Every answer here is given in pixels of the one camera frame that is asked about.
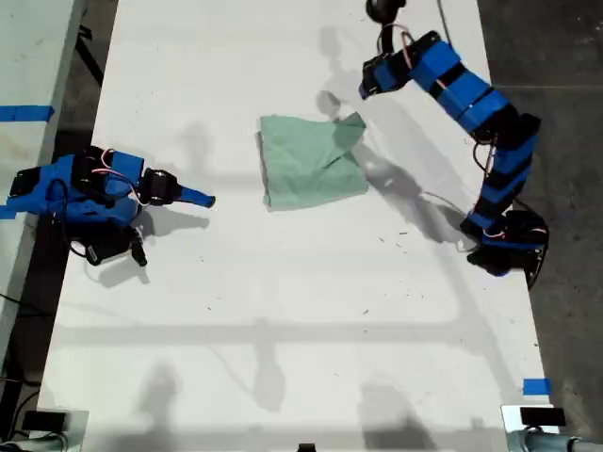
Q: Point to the shiny metal plate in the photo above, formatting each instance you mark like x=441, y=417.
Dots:
x=511, y=424
x=77, y=433

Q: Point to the short blue tape strip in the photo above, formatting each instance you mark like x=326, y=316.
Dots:
x=5, y=213

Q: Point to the black table strut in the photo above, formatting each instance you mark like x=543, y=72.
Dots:
x=89, y=52

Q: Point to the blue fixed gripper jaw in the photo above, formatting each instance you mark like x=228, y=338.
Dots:
x=198, y=195

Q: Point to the black camera box with label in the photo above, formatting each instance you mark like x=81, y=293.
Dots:
x=106, y=247

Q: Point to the small black box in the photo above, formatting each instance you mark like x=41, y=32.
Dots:
x=44, y=420
x=542, y=416

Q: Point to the pale green T-shirt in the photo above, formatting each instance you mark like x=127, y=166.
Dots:
x=301, y=165

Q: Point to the long blue tape strip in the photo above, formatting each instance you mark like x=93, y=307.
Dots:
x=26, y=113

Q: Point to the pale side table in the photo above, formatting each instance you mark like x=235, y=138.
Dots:
x=28, y=56

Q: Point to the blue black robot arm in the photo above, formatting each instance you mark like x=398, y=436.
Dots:
x=80, y=193
x=471, y=99

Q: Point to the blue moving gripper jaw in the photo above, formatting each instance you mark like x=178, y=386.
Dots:
x=193, y=203
x=364, y=92

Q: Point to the square blue tape patch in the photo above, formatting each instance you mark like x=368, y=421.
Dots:
x=537, y=386

